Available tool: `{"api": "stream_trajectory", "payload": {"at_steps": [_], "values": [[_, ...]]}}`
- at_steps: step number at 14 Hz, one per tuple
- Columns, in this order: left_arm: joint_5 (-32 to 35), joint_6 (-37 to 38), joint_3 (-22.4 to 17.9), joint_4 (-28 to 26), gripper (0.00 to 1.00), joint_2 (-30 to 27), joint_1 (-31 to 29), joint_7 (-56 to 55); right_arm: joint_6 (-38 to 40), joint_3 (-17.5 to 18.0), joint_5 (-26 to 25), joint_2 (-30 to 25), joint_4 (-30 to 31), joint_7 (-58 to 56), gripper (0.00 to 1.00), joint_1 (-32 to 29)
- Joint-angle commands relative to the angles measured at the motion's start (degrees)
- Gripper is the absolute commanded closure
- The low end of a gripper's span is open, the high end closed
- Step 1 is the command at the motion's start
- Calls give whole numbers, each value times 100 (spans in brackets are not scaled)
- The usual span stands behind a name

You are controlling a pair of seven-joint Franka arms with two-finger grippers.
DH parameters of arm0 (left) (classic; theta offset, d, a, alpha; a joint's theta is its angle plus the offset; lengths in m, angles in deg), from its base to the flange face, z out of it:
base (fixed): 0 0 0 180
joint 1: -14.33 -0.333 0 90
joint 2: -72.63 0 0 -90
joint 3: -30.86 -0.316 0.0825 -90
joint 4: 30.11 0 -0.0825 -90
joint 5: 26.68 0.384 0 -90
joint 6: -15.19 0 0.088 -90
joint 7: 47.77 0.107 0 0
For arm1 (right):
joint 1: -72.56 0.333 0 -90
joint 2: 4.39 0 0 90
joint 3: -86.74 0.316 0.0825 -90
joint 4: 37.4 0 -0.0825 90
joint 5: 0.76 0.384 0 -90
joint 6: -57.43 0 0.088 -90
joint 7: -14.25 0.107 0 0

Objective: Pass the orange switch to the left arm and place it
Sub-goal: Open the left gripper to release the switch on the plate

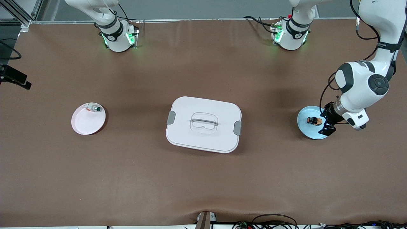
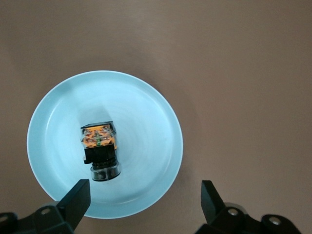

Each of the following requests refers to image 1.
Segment white lidded storage box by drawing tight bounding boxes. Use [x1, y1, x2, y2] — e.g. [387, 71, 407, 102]
[166, 96, 242, 154]

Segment light blue round plate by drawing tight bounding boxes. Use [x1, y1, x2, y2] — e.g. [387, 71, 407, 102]
[297, 106, 334, 140]

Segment pink round plate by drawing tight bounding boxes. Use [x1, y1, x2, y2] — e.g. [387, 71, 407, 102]
[71, 102, 106, 135]

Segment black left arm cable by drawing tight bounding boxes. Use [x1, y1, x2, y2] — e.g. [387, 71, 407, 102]
[319, 0, 382, 112]

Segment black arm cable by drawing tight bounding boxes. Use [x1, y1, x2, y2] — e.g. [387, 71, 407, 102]
[0, 39, 22, 60]
[319, 0, 382, 112]

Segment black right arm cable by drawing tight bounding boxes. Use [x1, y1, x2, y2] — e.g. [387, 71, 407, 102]
[0, 39, 22, 60]

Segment aluminium frame post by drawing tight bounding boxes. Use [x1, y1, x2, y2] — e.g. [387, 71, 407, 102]
[0, 0, 43, 29]

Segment black base power cable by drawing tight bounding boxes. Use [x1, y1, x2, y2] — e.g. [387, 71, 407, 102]
[243, 15, 282, 34]

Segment tangled cable bundle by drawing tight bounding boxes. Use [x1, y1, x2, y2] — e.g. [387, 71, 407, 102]
[232, 214, 407, 229]

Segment metal table edge bracket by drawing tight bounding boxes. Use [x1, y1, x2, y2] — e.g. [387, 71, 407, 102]
[196, 212, 217, 229]

